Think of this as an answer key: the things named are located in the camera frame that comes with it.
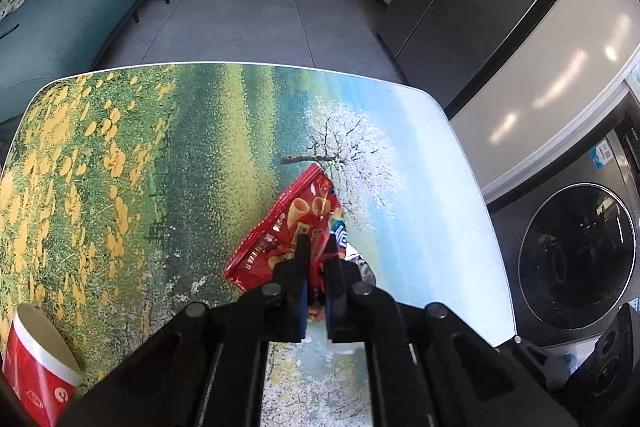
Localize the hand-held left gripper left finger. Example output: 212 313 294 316
60 237 311 427

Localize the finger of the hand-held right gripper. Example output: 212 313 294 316
500 334 573 390

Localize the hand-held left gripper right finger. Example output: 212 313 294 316
324 241 581 427

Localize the red snack bag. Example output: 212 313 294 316
224 164 346 323

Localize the blue white wrapper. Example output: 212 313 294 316
330 217 377 289

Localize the grey washing machine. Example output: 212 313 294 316
487 92 640 348

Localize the landscape printed table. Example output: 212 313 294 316
0 63 516 427

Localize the red paper cup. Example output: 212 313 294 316
2 303 85 425

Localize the teal sofa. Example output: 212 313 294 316
0 0 161 125

